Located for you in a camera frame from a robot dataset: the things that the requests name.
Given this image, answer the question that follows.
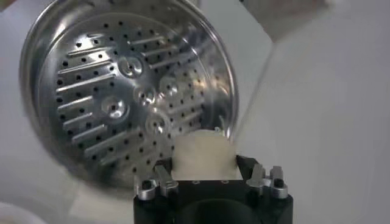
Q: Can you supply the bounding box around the stainless steel steamer basket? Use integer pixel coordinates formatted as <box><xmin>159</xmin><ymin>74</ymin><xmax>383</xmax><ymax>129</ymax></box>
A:
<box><xmin>18</xmin><ymin>0</ymin><xmax>240</xmax><ymax>191</ymax></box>

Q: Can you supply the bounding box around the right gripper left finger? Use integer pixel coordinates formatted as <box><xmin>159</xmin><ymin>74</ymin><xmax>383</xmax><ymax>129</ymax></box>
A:
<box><xmin>133</xmin><ymin>158</ymin><xmax>180</xmax><ymax>201</ymax></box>

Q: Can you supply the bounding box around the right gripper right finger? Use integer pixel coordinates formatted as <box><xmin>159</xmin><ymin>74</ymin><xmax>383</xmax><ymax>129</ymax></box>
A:
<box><xmin>236</xmin><ymin>154</ymin><xmax>289</xmax><ymax>200</ymax></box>

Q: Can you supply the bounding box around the white steamed baozi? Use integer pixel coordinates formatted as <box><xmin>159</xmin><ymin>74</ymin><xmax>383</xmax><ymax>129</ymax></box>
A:
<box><xmin>170</xmin><ymin>129</ymin><xmax>243</xmax><ymax>181</ymax></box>

